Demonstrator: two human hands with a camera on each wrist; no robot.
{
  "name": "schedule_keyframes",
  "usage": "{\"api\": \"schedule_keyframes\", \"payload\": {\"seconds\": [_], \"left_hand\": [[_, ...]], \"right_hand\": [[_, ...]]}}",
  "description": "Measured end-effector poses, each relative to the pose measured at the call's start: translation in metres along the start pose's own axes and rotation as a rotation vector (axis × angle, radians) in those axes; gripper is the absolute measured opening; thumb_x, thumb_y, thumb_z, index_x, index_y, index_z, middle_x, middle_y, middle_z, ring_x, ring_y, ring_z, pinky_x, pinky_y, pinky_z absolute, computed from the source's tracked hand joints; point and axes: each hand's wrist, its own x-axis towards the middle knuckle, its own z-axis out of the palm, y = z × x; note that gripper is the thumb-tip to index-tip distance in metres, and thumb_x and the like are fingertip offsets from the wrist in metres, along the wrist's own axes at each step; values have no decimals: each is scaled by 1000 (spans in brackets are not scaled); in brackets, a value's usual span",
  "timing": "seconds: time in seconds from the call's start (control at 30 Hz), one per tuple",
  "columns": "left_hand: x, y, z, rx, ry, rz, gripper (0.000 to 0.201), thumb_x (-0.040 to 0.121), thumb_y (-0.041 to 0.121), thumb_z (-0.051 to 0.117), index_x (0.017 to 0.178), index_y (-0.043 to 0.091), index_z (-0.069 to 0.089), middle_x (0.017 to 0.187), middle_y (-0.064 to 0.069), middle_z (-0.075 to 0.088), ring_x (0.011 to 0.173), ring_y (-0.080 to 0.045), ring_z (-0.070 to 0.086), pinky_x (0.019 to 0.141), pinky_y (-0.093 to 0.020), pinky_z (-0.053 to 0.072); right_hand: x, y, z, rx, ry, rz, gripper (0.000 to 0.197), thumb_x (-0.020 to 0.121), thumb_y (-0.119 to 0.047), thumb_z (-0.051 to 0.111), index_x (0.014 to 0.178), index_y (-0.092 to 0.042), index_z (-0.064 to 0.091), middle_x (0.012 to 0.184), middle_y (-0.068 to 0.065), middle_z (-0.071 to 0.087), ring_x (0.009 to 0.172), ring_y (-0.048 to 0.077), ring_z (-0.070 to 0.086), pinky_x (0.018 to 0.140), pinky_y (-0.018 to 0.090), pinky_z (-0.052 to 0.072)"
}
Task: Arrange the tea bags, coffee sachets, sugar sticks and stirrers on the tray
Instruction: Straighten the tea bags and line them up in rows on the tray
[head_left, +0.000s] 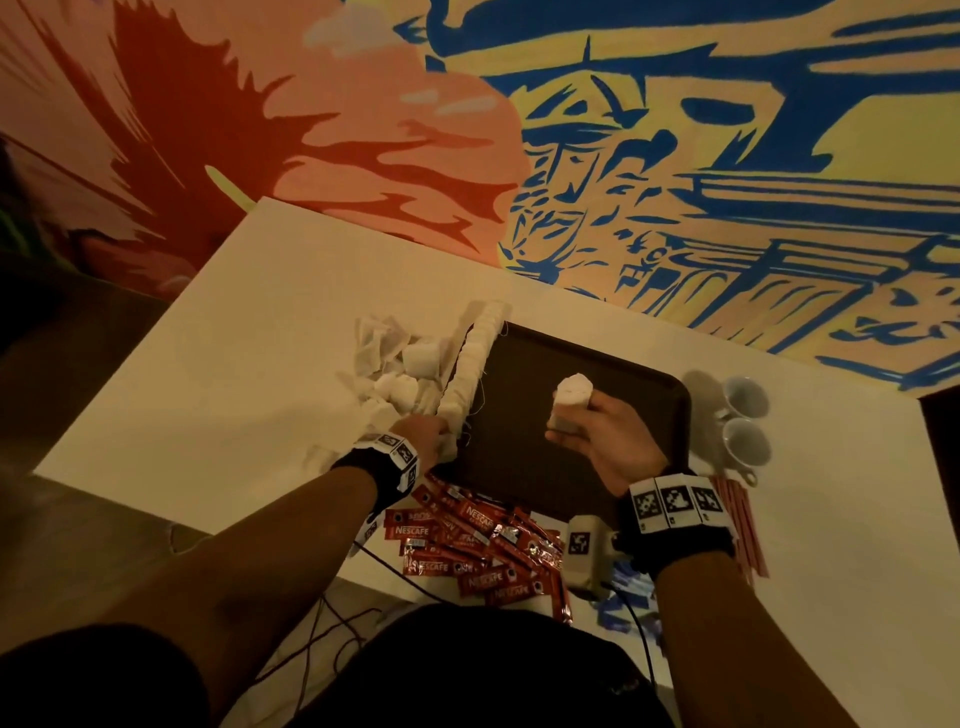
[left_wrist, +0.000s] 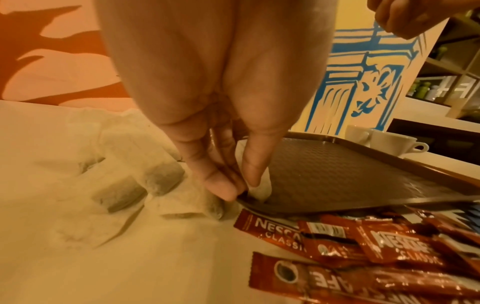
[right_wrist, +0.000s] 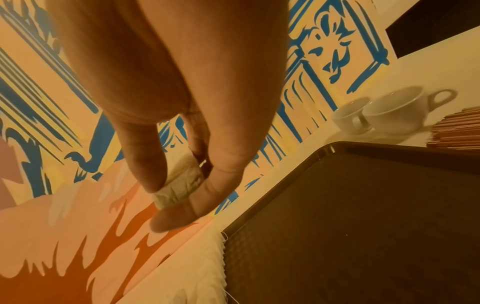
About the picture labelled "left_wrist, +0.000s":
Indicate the person's right hand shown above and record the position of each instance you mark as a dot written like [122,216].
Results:
[409,15]

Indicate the person's left hand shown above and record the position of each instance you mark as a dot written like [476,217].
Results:
[217,65]

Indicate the dark brown tray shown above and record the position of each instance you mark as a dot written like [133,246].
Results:
[345,178]

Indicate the pile of white tea bags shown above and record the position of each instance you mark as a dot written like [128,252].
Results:
[90,178]

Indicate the pile of blue sugar sachets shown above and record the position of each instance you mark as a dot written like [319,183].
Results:
[474,217]

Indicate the pile of red Nescafe sachets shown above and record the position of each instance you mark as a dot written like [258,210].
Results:
[367,255]

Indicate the wooden shelving unit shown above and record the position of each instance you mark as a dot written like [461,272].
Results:
[450,71]

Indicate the small white cup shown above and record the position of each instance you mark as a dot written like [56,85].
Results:
[358,134]
[394,142]

